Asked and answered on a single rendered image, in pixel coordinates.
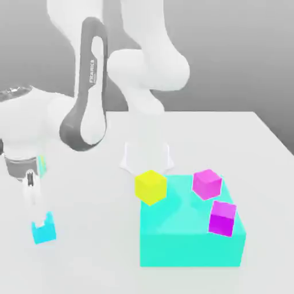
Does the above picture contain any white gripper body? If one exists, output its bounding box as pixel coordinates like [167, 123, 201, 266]
[21, 169, 44, 208]

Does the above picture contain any small cyan cube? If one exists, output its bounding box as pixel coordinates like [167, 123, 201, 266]
[31, 211, 57, 245]

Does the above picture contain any small yellow cube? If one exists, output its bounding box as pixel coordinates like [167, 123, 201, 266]
[134, 169, 168, 207]

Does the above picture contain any small pink cube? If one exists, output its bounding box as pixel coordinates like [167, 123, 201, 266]
[192, 169, 223, 201]

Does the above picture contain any small magenta cube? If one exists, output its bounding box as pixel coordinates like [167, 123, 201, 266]
[208, 200, 238, 238]

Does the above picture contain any large turquoise box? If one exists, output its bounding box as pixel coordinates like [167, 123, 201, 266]
[139, 174, 247, 268]

